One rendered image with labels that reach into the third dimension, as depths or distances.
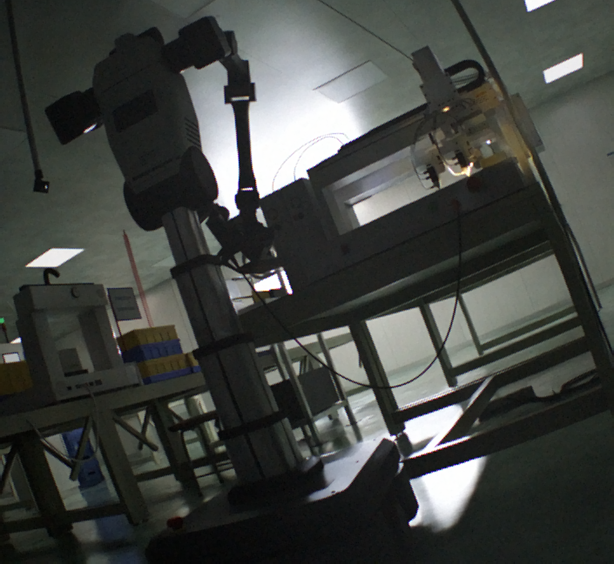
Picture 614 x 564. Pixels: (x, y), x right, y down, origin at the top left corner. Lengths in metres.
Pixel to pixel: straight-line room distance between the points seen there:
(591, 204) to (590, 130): 1.07
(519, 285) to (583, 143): 2.27
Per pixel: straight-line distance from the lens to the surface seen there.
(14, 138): 4.92
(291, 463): 1.53
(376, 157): 2.39
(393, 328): 9.71
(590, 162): 9.34
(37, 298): 3.55
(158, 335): 5.67
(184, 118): 1.66
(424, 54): 2.32
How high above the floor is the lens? 0.51
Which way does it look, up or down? 10 degrees up
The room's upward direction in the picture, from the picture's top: 21 degrees counter-clockwise
